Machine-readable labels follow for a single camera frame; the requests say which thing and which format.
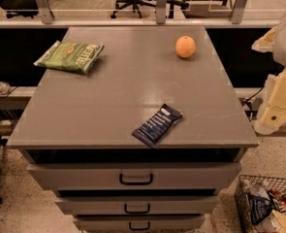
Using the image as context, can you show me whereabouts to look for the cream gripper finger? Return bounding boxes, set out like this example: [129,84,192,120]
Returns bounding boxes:
[251,26,276,52]
[254,68,286,135]

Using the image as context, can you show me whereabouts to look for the orange fruit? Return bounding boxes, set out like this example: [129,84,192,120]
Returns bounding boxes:
[175,36,196,58]

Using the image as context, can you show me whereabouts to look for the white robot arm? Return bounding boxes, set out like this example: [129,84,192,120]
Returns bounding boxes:
[251,14,286,135]

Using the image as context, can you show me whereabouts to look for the blue rxbar blueberry wrapper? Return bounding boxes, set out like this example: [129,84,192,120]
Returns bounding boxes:
[132,104,182,149]

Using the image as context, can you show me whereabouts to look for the black office chair centre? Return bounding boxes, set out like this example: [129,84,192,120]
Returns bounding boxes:
[111,0,156,18]

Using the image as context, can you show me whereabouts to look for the grey drawer cabinet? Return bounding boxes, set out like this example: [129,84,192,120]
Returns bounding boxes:
[9,26,257,233]

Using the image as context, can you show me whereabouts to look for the green kettle chips bag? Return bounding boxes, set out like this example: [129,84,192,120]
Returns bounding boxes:
[34,41,105,74]

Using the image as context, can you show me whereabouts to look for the black cable right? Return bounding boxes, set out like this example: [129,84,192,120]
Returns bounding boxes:
[240,65,284,121]

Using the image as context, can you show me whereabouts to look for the wire basket of snacks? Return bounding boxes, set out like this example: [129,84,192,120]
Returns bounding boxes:
[235,175,286,233]

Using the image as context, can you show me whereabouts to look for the top drawer black handle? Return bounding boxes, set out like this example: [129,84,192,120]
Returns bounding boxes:
[119,174,153,185]

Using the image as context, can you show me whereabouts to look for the drawer black handle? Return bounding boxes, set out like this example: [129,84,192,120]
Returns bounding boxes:
[123,204,150,215]
[119,174,153,185]
[128,222,150,231]

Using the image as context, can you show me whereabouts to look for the bottom drawer black handle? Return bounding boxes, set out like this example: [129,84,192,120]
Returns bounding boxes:
[128,222,150,231]

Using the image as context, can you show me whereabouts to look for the middle drawer black handle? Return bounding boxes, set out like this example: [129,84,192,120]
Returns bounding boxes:
[123,204,150,215]

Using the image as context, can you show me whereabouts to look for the grey metal railing frame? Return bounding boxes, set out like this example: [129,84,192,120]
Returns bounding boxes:
[0,0,286,27]

